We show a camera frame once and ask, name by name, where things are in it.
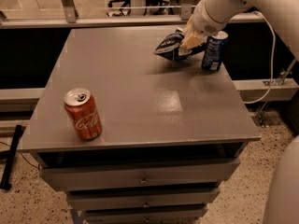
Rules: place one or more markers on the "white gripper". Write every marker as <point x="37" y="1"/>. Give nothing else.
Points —
<point x="207" y="21"/>

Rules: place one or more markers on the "blue chip bag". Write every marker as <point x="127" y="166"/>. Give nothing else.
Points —
<point x="170" y="48"/>

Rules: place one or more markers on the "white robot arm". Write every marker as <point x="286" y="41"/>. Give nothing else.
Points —
<point x="282" y="206"/>

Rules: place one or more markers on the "blue pepsi can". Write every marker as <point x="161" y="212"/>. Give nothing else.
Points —
<point x="214" y="51"/>

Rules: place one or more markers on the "red coca-cola can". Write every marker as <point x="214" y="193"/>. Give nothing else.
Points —
<point x="81" y="109"/>

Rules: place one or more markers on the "black office chair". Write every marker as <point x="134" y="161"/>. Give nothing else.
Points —
<point x="122" y="9"/>

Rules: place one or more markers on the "grey metal railing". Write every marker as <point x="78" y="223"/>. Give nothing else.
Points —
<point x="93" y="19"/>

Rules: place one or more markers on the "top grey drawer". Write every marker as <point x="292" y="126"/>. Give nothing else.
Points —
<point x="100" y="177"/>

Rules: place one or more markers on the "grey drawer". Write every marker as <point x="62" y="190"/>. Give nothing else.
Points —
<point x="145" y="215"/>
<point x="100" y="177"/>
<point x="143" y="199"/>

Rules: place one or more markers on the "bottom grey drawer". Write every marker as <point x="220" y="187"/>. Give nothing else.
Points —
<point x="145" y="215"/>

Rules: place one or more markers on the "middle grey drawer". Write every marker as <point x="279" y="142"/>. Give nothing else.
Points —
<point x="143" y="199"/>

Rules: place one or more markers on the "black stand leg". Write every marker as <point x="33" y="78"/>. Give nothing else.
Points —
<point x="9" y="156"/>

